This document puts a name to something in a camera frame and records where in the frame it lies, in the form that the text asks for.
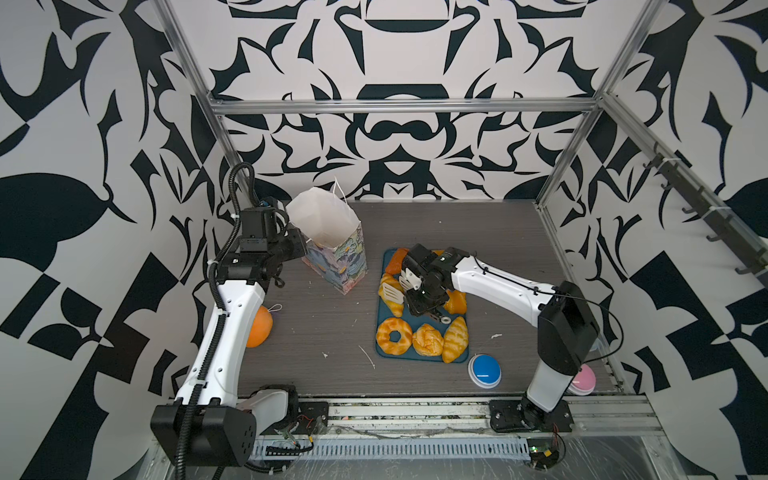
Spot large croissant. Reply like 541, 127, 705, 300
378, 273, 405, 318

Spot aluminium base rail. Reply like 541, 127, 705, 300
250, 395, 664, 463

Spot orange triangular bread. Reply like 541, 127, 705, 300
385, 248, 409, 276

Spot metal tongs white tips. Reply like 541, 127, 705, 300
378, 272, 452, 325

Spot long braided bread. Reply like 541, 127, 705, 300
443, 290, 468, 315

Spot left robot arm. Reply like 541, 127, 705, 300
150, 162, 307, 479

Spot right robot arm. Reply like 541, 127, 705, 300
401, 244, 599, 433

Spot round bun bread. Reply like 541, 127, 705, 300
412, 324, 444, 357

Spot donut bread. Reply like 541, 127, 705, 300
376, 317, 413, 356

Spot teal tray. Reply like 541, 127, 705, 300
375, 247, 471, 364

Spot orange fake fruit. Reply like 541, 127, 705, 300
246, 306, 274, 348

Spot wall hook rack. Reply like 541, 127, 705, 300
643, 141, 767, 289

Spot blue push button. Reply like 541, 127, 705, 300
468, 354, 502, 389

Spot croissant bottom right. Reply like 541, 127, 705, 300
441, 317, 469, 363

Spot pink push button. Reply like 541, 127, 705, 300
567, 364, 597, 396

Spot floral paper bag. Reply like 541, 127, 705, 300
287, 181, 368, 295

